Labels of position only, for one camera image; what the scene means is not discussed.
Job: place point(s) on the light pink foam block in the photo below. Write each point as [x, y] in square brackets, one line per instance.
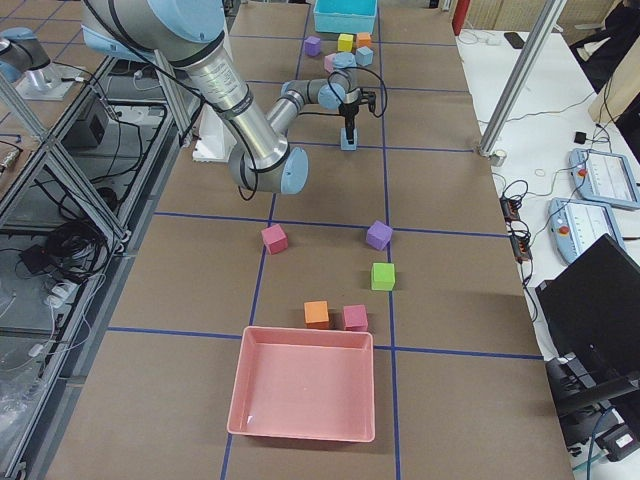
[328, 62]

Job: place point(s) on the purple foam block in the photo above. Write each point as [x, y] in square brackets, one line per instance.
[312, 46]
[379, 235]

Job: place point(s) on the black smartphone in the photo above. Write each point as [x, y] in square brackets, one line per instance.
[514, 40]

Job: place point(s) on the blue foam block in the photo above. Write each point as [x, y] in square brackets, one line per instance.
[348, 147]
[364, 56]

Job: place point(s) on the black power strip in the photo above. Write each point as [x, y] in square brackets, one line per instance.
[518, 232]

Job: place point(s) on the light blue plastic bin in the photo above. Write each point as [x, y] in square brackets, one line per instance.
[345, 16]

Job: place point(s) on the purple foam block left side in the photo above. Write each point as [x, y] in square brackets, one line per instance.
[312, 46]

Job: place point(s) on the green foam block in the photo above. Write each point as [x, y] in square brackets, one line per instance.
[383, 276]

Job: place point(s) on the purple foam block right side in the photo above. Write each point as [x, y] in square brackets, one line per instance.
[379, 235]

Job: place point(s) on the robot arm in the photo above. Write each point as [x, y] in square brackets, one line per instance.
[21, 51]
[190, 35]

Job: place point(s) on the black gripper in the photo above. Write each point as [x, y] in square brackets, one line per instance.
[349, 109]

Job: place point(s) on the orange foam block left side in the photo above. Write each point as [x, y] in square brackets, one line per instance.
[363, 39]

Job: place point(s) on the teach pendant near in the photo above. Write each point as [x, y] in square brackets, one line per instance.
[576, 224]

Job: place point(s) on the yellow foam block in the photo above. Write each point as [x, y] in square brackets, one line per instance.
[345, 42]

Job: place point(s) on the teach pendant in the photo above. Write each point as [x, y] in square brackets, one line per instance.
[604, 177]
[576, 224]

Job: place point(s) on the magenta foam block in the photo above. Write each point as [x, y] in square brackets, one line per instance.
[355, 318]

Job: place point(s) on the pink plastic bin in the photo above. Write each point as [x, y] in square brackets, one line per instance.
[304, 384]

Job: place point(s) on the crimson foam block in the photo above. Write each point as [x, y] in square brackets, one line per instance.
[275, 239]

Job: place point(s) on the aluminium frame post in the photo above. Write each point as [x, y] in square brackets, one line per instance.
[524, 64]

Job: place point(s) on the orange foam block right side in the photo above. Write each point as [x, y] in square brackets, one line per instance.
[316, 315]

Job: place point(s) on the orange foam block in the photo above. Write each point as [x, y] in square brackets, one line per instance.
[316, 315]
[363, 39]

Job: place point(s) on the teach pendant far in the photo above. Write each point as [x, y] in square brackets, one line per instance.
[604, 177]

